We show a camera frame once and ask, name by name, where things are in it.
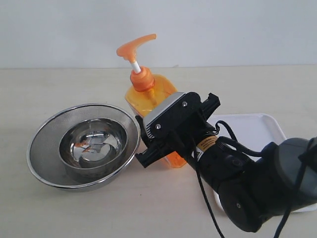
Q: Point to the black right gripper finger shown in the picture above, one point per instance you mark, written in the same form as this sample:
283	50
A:
148	142

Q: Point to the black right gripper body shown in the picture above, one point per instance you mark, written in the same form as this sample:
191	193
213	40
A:
181	138

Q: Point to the orange pump soap bottle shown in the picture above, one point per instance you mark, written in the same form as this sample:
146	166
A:
148	90

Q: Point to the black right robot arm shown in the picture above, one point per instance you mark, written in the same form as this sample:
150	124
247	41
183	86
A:
287	172

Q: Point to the small shiny steel bowl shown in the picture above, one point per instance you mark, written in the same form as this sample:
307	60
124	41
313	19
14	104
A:
93	148

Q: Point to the large steel mesh bowl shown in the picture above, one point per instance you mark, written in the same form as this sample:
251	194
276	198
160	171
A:
43	154

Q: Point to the white rectangular plastic tray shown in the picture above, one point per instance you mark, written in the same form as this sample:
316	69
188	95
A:
256	131

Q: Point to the silver wrist camera on right gripper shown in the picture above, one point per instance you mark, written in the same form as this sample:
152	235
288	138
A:
170	113

